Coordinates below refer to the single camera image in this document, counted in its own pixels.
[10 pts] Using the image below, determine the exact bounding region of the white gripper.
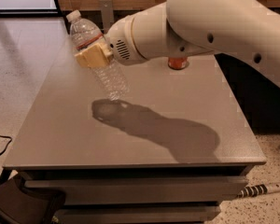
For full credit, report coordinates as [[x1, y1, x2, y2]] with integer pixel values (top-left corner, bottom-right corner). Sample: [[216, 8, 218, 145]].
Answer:
[[75, 15, 147, 68]]

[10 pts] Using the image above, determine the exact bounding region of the clear plastic water bottle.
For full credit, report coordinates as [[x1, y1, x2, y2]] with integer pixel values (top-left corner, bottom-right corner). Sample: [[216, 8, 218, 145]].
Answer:
[[66, 10, 129, 101]]

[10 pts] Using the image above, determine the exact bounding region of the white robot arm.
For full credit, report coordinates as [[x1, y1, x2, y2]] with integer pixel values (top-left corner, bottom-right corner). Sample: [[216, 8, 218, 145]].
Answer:
[[75, 0, 280, 88]]

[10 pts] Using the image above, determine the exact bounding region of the red Coca-Cola can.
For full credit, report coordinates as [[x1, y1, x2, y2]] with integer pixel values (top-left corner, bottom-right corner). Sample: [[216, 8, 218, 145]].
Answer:
[[168, 57, 188, 70]]

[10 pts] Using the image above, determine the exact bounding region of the grey drawer cabinet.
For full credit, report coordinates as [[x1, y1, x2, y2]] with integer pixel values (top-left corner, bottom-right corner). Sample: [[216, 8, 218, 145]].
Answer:
[[4, 43, 266, 224]]

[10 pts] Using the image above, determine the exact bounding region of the black bag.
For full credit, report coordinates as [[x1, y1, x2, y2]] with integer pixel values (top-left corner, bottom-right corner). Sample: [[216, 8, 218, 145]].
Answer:
[[0, 175, 65, 224]]

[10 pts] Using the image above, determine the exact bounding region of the white power strip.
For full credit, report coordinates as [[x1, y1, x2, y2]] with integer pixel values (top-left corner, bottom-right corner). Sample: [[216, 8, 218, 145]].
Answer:
[[237, 183, 280, 198]]

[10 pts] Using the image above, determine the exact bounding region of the left metal wall bracket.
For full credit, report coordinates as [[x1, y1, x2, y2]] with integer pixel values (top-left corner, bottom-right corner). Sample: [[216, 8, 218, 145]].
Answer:
[[99, 0, 114, 34]]

